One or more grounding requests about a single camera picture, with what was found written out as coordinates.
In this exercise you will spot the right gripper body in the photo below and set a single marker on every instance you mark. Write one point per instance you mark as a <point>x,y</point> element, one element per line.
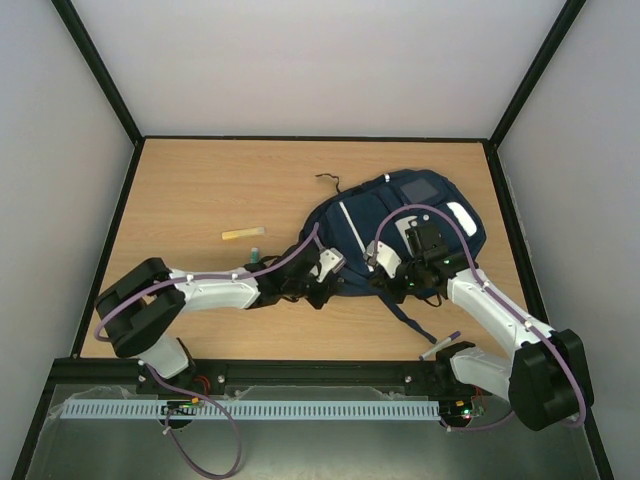
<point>388,279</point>

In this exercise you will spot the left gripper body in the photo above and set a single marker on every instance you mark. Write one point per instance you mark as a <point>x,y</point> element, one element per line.
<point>293,287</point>

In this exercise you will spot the navy blue backpack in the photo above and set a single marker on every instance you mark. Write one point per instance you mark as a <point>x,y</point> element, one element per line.
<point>348,222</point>

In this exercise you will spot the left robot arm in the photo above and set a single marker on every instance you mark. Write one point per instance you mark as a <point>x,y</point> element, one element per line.
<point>137,311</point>

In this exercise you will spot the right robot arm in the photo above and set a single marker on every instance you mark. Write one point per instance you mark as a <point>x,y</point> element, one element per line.
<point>544,374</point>

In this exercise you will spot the purple capped white pen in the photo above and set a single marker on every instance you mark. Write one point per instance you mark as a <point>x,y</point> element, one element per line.
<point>440,345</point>

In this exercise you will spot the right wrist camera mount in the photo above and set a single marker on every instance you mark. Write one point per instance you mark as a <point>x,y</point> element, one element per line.
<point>377,253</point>

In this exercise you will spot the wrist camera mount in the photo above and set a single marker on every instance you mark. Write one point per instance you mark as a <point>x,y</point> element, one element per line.
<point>330,261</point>
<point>377,253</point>

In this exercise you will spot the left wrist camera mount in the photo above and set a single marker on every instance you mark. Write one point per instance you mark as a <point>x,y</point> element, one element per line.
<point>330,261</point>

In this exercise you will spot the grey slotted cable duct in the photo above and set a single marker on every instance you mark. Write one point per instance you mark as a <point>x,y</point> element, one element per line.
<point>269,410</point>

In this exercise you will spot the black aluminium frame rail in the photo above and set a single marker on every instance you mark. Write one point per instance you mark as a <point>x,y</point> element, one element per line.
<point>428,378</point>

